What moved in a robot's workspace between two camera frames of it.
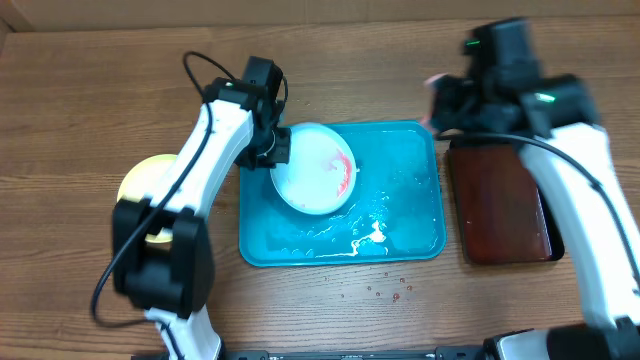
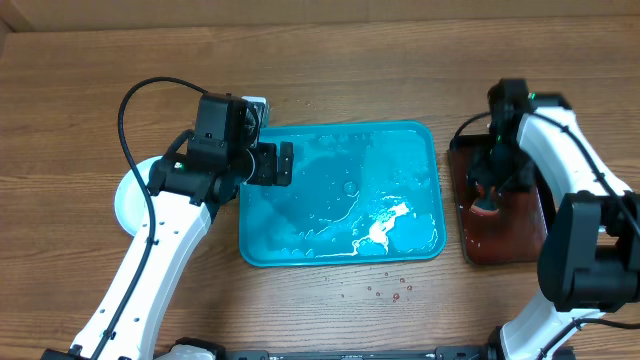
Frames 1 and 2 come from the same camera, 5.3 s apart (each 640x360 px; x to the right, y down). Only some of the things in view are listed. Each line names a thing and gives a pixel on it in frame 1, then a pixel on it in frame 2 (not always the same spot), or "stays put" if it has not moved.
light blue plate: (322, 170) to (131, 199)
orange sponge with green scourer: (443, 110) to (485, 207)
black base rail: (449, 354) stays put
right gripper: (445, 98) to (486, 171)
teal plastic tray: (395, 214) stays put
